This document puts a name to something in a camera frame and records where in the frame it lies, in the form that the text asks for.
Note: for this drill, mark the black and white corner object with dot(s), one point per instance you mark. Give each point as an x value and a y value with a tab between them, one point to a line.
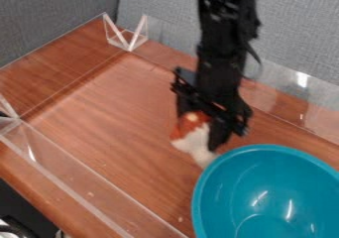
22	215

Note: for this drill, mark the clear acrylic barrier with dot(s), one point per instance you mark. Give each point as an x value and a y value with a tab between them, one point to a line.
84	203
301	99

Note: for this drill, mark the clear acrylic front barrier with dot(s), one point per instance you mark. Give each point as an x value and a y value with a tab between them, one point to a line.
84	203

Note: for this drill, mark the blue plastic bowl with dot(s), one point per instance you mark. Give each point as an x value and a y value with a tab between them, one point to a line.
266	191

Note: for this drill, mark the clear acrylic back barrier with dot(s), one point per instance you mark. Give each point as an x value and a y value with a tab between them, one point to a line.
301	99

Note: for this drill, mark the red and white toy mushroom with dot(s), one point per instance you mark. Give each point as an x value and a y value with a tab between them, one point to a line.
190	137

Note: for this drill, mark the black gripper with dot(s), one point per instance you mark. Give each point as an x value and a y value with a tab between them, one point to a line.
210	89

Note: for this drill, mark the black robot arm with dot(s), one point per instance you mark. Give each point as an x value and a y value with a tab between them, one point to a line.
229	26

